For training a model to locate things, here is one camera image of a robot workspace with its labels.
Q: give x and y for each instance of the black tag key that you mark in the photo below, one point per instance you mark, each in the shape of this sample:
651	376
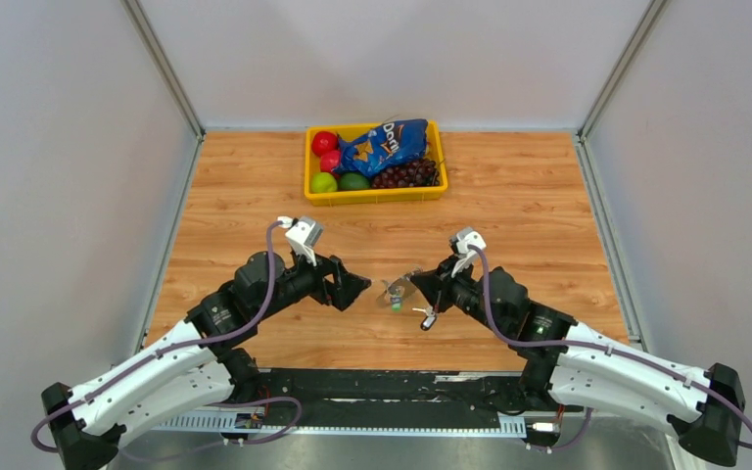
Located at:
430	317

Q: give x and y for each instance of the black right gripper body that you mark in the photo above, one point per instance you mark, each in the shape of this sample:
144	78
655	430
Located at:
461	291

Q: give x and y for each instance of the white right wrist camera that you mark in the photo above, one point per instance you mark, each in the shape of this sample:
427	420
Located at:
466	245

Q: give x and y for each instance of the light green apple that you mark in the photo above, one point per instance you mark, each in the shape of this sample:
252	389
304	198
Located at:
323	182

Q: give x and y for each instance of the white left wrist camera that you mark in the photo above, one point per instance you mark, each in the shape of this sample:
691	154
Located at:
302	234

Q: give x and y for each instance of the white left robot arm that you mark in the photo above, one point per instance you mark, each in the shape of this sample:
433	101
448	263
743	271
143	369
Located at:
198	362

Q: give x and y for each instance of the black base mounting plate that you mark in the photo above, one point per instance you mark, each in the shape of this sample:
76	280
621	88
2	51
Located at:
392	398

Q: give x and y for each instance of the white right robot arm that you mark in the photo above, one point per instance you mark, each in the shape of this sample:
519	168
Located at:
571	364

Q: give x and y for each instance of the silver metal key holder plate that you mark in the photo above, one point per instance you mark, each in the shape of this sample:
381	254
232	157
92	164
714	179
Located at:
401	286

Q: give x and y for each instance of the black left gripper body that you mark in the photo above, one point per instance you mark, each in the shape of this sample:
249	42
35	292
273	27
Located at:
304	279

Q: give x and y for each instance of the blue Doritos chip bag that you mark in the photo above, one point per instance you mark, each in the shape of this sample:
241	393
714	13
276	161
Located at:
386	145

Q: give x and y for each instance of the slotted aluminium cable duct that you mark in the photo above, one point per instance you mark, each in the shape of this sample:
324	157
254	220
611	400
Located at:
212	421

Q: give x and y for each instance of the dark green lime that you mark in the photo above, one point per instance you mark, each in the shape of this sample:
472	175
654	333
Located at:
353	181

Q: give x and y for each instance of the purple grape bunch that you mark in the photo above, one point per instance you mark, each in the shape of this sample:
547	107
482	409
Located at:
419	173

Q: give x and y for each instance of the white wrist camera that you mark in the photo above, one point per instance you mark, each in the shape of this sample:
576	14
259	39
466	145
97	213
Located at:
466	245
302	234

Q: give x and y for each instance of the yellow plastic bin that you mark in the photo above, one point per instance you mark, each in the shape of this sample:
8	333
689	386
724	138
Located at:
350	131

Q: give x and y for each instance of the pink red apple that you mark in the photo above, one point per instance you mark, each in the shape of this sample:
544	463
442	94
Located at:
330	161

